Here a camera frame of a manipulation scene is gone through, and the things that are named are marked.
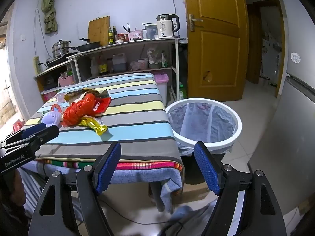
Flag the multicolour plaid cloth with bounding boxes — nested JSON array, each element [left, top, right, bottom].
[[44, 159, 183, 171]]

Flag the pink lidded storage box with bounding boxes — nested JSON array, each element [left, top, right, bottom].
[[154, 72, 169, 106]]

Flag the blue cloth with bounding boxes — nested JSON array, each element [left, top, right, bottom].
[[43, 163, 184, 213]]

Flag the white rimmed waste bin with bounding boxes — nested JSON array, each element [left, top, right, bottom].
[[165, 98, 243, 185]]

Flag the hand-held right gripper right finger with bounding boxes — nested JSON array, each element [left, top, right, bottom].
[[194, 141, 287, 236]]

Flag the black frying pan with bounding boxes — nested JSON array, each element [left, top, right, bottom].
[[61, 37, 102, 52]]

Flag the dark liquid plastic jug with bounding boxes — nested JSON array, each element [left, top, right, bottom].
[[112, 53, 128, 73]]

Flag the low white shelf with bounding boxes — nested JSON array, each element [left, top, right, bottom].
[[34, 56, 79, 101]]

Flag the wooden door frame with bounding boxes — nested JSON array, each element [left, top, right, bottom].
[[253, 0, 286, 98]]

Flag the round fridge sticker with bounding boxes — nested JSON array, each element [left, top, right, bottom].
[[290, 52, 303, 64]]

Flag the yellow snack wrapper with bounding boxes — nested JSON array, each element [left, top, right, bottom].
[[78, 117, 108, 136]]

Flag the bamboo cutting board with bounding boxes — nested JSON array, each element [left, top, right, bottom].
[[88, 16, 110, 47]]

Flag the crumpled food bags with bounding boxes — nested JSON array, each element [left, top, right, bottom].
[[147, 49, 165, 69]]

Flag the pink basket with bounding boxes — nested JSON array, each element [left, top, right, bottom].
[[58, 75, 74, 88]]

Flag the person's light striped pants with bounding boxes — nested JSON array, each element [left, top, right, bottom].
[[18, 166, 83, 223]]

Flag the white plastic bag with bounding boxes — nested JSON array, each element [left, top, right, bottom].
[[41, 111, 61, 126]]

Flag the white plastic bottle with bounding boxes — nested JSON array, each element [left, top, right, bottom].
[[90, 56, 99, 77]]

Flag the metal door handle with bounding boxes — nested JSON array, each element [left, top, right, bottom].
[[189, 13, 204, 32]]

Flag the grey water pitcher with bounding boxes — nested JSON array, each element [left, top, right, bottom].
[[144, 23, 158, 39]]

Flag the red snack packet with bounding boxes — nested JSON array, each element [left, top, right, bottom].
[[89, 96, 112, 115]]

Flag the white shelf rack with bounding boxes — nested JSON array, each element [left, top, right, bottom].
[[66, 37, 189, 101]]

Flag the pink utensil box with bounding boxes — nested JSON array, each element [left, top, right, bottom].
[[125, 29, 144, 42]]

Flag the silver fridge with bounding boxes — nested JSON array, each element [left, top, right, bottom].
[[247, 0, 315, 227]]

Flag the white electric kettle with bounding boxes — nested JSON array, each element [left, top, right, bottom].
[[156, 14, 181, 38]]

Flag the white trash bin with liner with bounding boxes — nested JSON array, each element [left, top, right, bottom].
[[167, 101, 240, 156]]

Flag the wooden door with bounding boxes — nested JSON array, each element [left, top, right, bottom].
[[183, 0, 249, 102]]

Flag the black induction cooker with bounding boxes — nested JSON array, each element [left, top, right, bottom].
[[45, 52, 77, 65]]

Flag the brown gold wrapper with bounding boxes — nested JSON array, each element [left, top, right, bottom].
[[64, 88, 109, 104]]

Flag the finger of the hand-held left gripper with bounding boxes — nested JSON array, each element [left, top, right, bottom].
[[5, 125, 60, 151], [0, 123, 48, 146]]

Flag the black floor cable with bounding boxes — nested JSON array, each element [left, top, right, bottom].
[[101, 199, 209, 227]]

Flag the stacked steel pot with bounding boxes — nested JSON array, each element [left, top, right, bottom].
[[52, 39, 70, 58]]

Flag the yellow label bottle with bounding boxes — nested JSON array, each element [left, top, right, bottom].
[[98, 54, 109, 75]]

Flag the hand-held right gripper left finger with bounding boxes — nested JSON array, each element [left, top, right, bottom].
[[28, 141, 122, 236]]

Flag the green hanging cloth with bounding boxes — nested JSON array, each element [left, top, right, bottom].
[[41, 0, 59, 33]]

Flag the red plastic bag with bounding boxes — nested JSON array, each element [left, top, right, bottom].
[[61, 93, 99, 127]]

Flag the striped tablecloth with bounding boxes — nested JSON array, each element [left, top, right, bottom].
[[22, 72, 184, 164]]

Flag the table leg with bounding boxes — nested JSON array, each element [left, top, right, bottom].
[[148, 182, 163, 207]]

